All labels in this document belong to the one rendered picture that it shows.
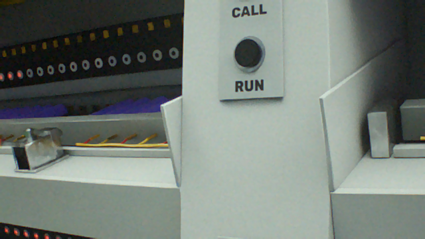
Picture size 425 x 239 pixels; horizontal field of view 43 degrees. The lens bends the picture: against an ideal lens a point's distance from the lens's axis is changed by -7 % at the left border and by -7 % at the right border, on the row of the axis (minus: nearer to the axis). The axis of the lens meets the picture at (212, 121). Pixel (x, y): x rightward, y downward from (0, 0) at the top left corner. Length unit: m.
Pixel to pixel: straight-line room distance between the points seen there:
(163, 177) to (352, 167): 0.12
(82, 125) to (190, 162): 0.17
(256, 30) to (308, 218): 0.11
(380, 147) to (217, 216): 0.10
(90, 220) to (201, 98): 0.13
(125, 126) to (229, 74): 0.15
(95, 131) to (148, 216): 0.13
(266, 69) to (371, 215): 0.10
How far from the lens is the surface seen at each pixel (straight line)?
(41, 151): 0.46
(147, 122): 0.43
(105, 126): 0.46
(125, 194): 0.37
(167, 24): 0.56
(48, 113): 0.61
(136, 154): 0.42
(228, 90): 0.32
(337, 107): 0.30
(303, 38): 0.31
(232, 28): 0.33
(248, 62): 0.31
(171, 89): 0.54
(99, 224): 0.40
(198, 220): 0.33
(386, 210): 0.29
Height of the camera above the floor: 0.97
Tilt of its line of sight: 4 degrees up
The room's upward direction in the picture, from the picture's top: 1 degrees clockwise
